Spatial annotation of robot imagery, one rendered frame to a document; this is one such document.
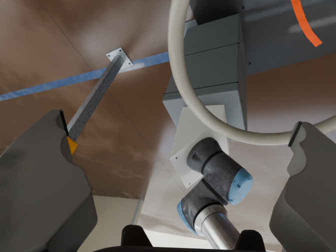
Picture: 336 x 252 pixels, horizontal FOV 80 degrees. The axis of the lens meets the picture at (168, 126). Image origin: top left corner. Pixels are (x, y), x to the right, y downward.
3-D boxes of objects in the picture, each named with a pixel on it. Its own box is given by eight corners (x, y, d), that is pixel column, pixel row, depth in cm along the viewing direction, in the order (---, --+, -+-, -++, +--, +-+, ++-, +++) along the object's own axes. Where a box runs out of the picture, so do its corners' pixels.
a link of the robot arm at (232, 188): (230, 159, 101) (260, 184, 89) (206, 184, 101) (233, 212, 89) (222, 147, 90) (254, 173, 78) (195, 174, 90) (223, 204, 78)
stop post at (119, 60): (106, 53, 199) (38, 144, 133) (120, 46, 189) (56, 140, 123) (118, 70, 211) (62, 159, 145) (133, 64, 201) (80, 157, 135)
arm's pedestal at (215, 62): (252, 63, 173) (257, 145, 121) (196, 74, 194) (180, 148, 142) (246, 2, 139) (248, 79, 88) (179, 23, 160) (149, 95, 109)
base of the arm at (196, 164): (216, 154, 111) (230, 165, 105) (189, 173, 106) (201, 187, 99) (215, 130, 99) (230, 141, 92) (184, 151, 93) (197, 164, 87)
